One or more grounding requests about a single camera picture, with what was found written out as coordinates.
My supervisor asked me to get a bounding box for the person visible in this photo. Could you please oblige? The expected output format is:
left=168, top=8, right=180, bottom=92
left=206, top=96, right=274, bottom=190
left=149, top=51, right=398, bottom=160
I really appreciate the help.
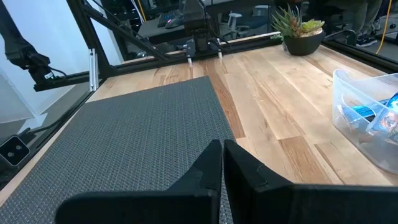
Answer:
left=323, top=0, right=385, bottom=48

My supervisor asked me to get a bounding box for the black table-level camera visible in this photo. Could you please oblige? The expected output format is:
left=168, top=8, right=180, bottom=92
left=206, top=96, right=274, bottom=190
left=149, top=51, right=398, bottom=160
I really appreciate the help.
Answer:
left=0, top=134, right=32, bottom=169

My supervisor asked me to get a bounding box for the white office chair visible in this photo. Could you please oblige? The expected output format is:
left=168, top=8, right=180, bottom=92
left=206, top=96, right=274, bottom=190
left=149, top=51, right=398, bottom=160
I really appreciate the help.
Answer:
left=226, top=11, right=251, bottom=39

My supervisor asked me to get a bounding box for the black keyboard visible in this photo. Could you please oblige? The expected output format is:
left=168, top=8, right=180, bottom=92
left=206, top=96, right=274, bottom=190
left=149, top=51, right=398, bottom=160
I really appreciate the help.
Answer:
left=157, top=8, right=183, bottom=28

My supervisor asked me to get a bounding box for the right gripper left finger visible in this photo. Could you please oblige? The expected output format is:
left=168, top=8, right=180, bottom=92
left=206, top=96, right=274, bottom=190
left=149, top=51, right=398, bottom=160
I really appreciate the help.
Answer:
left=54, top=139, right=223, bottom=224

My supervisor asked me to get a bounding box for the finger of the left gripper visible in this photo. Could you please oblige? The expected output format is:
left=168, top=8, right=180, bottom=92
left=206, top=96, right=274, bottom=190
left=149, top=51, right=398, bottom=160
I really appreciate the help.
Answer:
left=185, top=39, right=197, bottom=68
left=213, top=39, right=223, bottom=60

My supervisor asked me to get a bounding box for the orange extension cable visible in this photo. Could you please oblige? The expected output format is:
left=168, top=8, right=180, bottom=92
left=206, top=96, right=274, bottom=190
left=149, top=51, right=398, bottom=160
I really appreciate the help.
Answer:
left=374, top=0, right=393, bottom=55

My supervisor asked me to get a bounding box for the grey desk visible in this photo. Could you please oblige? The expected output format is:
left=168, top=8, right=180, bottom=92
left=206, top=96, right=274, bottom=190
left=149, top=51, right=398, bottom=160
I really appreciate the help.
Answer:
left=136, top=17, right=187, bottom=44

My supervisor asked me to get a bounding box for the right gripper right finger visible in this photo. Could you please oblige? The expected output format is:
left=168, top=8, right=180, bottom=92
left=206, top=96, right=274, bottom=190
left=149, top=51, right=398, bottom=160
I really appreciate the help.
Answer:
left=223, top=139, right=398, bottom=224

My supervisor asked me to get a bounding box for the potted succulent plant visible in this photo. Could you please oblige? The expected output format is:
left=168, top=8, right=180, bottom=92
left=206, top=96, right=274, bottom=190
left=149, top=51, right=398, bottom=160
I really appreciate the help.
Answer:
left=271, top=4, right=326, bottom=57

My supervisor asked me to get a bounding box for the clear plastic bin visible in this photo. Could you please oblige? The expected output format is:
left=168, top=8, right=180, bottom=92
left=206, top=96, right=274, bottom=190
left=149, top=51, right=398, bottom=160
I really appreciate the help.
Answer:
left=331, top=68, right=398, bottom=175

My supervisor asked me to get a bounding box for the black curved bar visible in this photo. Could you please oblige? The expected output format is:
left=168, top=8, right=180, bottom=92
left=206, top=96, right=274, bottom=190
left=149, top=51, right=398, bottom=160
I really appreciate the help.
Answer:
left=323, top=29, right=358, bottom=47

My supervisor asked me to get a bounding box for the person's shoe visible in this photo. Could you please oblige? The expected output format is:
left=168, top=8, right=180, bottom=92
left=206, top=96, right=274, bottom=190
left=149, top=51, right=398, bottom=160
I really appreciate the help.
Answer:
left=355, top=32, right=379, bottom=48

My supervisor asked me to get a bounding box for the black aluminium table frame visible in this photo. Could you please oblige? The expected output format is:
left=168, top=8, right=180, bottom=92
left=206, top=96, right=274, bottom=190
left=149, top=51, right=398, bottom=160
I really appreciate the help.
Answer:
left=33, top=0, right=398, bottom=93

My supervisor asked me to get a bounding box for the grey woven placemat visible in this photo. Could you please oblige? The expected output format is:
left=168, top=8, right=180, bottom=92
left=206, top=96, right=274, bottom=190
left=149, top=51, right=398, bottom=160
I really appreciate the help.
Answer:
left=0, top=75, right=238, bottom=224

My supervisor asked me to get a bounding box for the yellow hanging cable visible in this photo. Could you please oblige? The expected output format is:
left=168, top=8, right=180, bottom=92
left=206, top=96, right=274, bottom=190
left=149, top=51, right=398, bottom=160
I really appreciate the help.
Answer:
left=136, top=0, right=147, bottom=23

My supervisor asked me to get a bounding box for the black computer mouse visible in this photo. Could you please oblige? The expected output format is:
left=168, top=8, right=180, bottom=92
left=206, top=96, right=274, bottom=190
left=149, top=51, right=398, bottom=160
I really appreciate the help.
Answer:
left=165, top=17, right=185, bottom=30

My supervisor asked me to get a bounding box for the silver frame bracket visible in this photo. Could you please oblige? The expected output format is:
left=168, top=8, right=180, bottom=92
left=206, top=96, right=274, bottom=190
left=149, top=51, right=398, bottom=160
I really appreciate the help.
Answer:
left=88, top=48, right=100, bottom=93

